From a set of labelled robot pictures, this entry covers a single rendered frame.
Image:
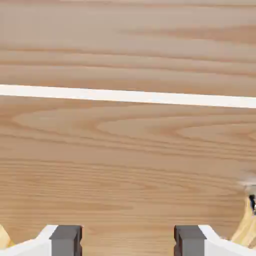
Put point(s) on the light wood cabinet door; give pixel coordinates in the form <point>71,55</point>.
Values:
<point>128,44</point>
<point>128,164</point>

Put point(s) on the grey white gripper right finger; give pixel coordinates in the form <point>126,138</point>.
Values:
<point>190,242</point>

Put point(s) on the light wood cabinet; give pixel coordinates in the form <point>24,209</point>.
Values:
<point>128,96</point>

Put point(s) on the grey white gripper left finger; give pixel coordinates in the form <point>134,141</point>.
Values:
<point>64,242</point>

